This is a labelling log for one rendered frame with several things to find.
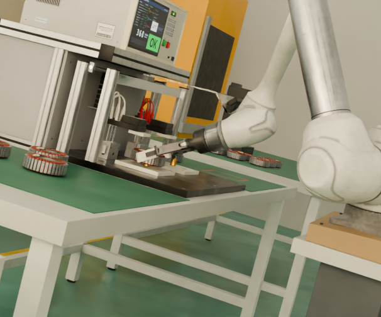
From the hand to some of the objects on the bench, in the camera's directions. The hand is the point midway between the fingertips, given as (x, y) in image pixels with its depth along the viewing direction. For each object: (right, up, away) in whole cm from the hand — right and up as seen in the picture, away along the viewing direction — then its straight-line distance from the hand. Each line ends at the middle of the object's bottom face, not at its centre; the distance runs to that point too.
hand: (149, 156), depth 249 cm
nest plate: (+6, -4, +23) cm, 25 cm away
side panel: (-45, +4, -6) cm, 46 cm away
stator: (-27, -2, -28) cm, 40 cm away
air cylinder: (-15, 0, +5) cm, 16 cm away
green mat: (+2, -1, +80) cm, 80 cm away
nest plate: (-1, -4, 0) cm, 4 cm away
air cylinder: (-7, 0, +28) cm, 29 cm away
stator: (-1, -2, 0) cm, 2 cm away
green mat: (-40, 0, -42) cm, 58 cm away
